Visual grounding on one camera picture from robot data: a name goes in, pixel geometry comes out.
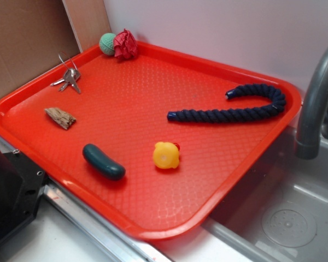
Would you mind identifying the silver keys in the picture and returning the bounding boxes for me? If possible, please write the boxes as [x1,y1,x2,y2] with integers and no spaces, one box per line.
[50,51,81,94]

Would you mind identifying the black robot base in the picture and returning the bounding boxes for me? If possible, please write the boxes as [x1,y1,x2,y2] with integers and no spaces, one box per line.
[0,151,46,245]

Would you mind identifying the red plastic tray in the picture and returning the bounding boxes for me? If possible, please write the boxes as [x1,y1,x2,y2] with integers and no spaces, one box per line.
[0,43,301,241]

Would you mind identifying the yellow rubber duck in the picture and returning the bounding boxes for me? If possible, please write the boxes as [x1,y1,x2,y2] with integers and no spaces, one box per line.
[153,141,180,169]

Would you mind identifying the dark green toy cucumber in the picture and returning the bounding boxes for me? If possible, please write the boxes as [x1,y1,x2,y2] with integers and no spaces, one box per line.
[83,144,126,181]

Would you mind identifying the red crumpled fabric ball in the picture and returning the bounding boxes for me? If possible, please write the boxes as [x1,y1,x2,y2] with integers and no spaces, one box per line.
[113,29,138,59]

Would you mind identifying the brown wood piece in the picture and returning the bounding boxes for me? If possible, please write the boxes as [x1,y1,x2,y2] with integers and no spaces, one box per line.
[44,107,76,130]

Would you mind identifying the green textured ball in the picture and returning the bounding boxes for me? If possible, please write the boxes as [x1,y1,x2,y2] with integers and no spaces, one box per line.
[99,33,116,56]

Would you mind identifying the grey sink basin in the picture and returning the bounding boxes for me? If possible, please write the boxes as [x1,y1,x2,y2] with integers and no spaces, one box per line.
[203,128,328,261]

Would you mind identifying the grey faucet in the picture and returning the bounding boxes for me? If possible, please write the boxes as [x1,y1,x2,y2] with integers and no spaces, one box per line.
[294,48,328,159]

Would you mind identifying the brown cardboard panel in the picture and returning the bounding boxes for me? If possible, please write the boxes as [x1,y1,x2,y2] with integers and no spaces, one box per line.
[0,1,79,99]

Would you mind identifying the dark blue rope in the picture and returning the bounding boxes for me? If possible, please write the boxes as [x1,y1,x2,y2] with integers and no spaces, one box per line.
[167,84,287,124]

